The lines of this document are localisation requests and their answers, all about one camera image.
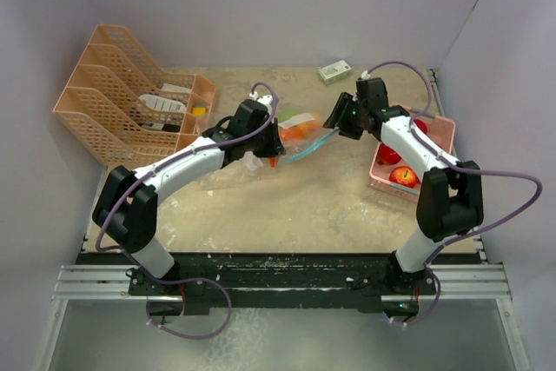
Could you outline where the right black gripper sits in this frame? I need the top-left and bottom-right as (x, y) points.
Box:
(324, 91), (367, 141)

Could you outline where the zip bag of mixed fruit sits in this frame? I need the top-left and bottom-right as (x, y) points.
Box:
(270, 103), (339, 168)

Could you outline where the zip bag of red apples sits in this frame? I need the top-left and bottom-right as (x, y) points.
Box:
(200, 152), (279, 190)

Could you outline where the red fake apple two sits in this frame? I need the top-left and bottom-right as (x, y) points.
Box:
(377, 143), (401, 166)

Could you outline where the red fake apple one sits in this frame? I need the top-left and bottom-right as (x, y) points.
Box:
(414, 119), (428, 135)

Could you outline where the pink perforated plastic basket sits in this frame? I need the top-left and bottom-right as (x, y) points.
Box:
(369, 104), (458, 202)

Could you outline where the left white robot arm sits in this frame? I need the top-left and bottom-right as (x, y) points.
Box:
(92, 93), (285, 295)

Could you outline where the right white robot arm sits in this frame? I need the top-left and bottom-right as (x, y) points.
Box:
(323, 77), (484, 294)

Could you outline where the small white red box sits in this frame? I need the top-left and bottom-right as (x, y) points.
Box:
(318, 60), (353, 85)

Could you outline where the yellow eraser block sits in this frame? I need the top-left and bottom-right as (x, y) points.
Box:
(191, 105), (209, 117)

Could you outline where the white packet in organizer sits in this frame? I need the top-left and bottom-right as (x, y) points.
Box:
(139, 83), (191, 114)

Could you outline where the orange desk file organizer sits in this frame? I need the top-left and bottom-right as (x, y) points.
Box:
(53, 25), (216, 168)

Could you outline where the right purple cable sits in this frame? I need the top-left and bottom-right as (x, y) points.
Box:
(362, 61), (544, 328)

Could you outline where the purple cable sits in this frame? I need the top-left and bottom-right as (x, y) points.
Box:
(94, 82), (279, 340)
(362, 61), (544, 328)

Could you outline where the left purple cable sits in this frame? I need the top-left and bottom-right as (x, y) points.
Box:
(94, 82), (279, 340)

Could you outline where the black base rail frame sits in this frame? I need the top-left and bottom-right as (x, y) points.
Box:
(54, 253), (511, 318)

